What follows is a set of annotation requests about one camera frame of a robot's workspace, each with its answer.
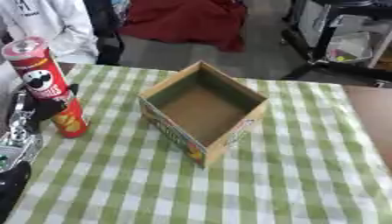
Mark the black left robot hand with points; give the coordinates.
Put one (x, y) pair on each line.
(42, 108)

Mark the red chip can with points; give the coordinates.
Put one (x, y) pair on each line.
(43, 78)

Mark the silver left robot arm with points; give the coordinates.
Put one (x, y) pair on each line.
(18, 140)

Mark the tan cardboard box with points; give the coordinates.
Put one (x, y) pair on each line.
(204, 110)

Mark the person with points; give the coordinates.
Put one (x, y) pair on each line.
(53, 26)

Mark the red cloth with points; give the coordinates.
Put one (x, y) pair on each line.
(186, 20)

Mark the black metal cart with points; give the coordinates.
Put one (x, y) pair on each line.
(326, 40)

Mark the clear plastic bag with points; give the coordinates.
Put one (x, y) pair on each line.
(349, 48)

